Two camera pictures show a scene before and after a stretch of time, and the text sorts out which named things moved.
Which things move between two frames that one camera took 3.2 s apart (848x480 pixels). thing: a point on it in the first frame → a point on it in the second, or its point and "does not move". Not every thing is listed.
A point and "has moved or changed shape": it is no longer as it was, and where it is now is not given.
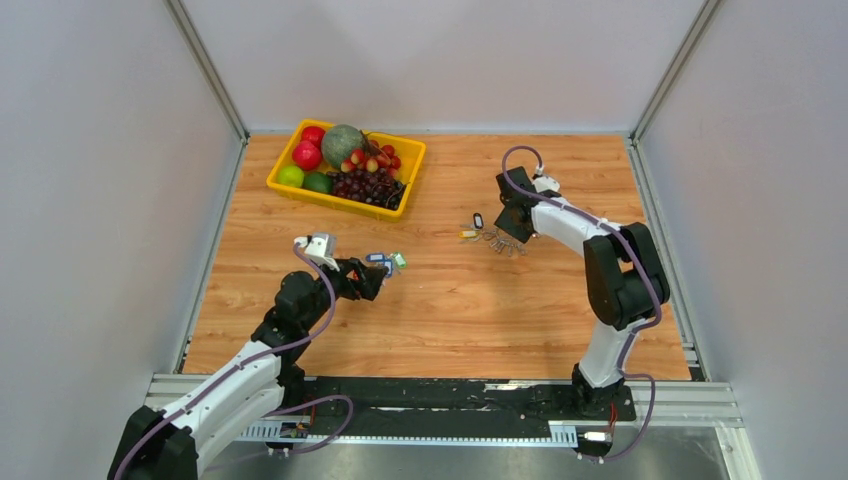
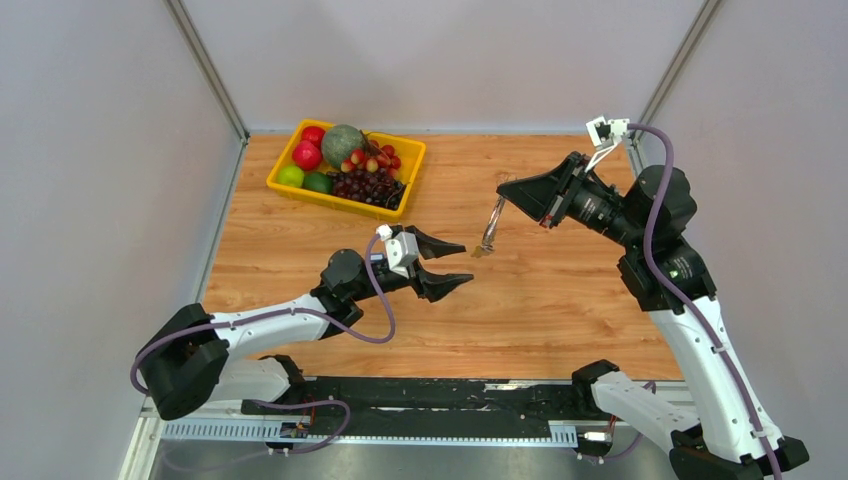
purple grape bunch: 368,187 does not move
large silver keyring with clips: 500,241 has moved or changed shape
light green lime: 291,175 does not move
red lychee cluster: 374,157 does not move
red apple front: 306,155 does not move
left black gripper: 354,288 → 435,287
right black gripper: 503,223 → 542,196
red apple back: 313,134 does not move
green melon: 339,141 does not move
